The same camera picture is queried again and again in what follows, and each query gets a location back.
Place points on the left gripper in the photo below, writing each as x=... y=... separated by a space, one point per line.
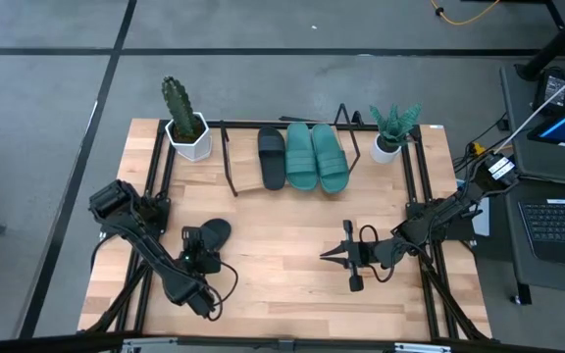
x=204 y=262

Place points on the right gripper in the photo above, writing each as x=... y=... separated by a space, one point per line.
x=366 y=254

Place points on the black rubber slide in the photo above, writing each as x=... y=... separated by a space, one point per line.
x=272 y=162
x=219 y=230

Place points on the teal rubber slide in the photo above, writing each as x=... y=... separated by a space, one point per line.
x=330 y=162
x=301 y=162

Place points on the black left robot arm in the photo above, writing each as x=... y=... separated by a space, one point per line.
x=165 y=267

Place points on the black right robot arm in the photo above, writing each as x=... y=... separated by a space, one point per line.
x=439 y=211

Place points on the white hexagonal plant pot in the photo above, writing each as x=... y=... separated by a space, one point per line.
x=196 y=147

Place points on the white round plant pot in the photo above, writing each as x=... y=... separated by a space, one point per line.
x=383 y=154

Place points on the tall green cactus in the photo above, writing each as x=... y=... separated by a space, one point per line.
x=179 y=105

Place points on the green leafy artificial plant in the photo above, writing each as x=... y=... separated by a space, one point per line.
x=395 y=125

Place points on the black laptop keyboard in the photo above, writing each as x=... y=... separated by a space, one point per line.
x=557 y=225

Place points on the black power adapter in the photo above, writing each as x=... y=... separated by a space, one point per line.
x=552 y=90

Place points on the black stand leg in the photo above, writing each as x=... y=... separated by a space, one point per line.
x=557 y=39

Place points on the black aluminium table frame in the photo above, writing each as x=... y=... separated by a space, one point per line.
x=154 y=164

